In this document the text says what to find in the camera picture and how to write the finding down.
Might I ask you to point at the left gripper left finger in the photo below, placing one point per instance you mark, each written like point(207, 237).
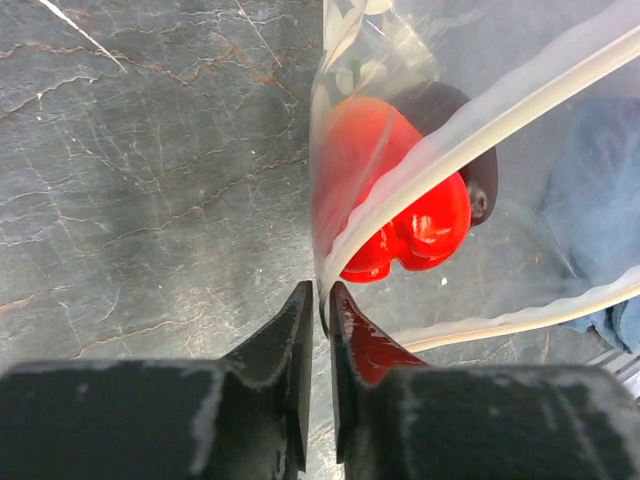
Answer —
point(244, 415)

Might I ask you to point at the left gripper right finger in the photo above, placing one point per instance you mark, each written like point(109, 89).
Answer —
point(397, 417)

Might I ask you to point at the red bell pepper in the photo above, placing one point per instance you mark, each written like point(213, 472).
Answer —
point(374, 202)

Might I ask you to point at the clear zip top bag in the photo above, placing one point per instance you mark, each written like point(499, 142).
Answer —
point(527, 66)

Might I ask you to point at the dark purple fruit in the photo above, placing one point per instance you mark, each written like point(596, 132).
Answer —
point(434, 108)

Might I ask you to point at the blue cloth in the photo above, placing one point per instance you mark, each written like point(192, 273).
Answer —
point(591, 205)

